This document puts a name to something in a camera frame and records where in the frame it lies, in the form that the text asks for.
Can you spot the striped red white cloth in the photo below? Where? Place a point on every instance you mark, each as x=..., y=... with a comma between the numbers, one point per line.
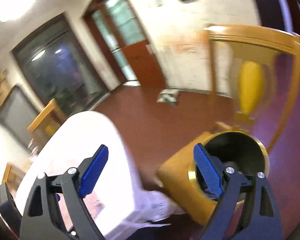
x=93, y=204

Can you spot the red wooden door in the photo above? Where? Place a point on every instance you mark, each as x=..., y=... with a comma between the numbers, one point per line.
x=123, y=41

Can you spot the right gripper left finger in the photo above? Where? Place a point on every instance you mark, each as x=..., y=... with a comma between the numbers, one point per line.
x=42, y=217

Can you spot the wooden chair far side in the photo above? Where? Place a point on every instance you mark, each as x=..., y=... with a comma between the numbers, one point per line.
x=47, y=122

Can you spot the dustpan with handle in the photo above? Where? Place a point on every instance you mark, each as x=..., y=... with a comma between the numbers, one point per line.
x=169, y=96

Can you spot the dark glass sliding door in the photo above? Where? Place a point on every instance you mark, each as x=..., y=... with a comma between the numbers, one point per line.
x=56, y=67

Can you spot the wooden chair with yellow back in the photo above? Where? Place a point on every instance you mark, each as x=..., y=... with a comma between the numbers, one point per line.
x=252, y=82

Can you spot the black gold trash bin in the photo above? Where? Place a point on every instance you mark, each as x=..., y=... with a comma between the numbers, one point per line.
x=230, y=164

